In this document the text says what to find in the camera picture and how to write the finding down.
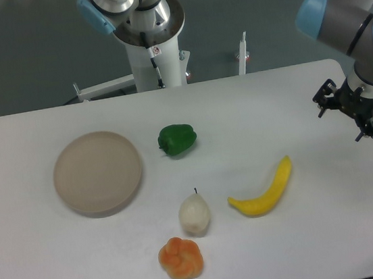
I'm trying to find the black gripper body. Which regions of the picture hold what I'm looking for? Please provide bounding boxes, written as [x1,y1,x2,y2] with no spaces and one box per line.
[334,79,373,125]

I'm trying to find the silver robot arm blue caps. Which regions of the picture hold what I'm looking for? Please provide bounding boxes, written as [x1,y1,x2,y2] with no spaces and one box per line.
[76,0,373,138]

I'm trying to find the yellow banana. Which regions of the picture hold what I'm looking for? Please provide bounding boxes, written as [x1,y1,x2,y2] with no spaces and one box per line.
[227,155,293,217]

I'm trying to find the green bell pepper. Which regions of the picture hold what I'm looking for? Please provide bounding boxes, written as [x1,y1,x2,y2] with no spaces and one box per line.
[157,124,197,156]

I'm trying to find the white pear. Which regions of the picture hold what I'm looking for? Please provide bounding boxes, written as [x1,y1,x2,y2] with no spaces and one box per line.
[178,188,212,237]

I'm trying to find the orange knotted bread roll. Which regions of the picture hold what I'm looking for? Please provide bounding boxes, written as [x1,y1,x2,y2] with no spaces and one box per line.
[158,237,204,279]

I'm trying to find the beige round plate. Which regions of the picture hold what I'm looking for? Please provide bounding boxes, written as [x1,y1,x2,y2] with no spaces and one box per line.
[53,131,143,218]

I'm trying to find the white right support bracket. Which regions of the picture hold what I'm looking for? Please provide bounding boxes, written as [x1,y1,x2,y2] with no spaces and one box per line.
[238,31,250,75]

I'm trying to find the white support bracket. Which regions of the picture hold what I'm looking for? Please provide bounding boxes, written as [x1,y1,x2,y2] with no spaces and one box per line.
[73,74,134,102]
[238,31,250,75]

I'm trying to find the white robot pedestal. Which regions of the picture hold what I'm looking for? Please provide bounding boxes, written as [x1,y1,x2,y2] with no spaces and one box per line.
[114,0,190,92]

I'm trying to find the black cable on pedestal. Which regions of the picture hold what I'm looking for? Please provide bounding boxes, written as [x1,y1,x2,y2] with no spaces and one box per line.
[139,29,167,91]

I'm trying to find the white left support bracket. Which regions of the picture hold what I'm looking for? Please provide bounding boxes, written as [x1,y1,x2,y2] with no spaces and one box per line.
[73,74,134,102]

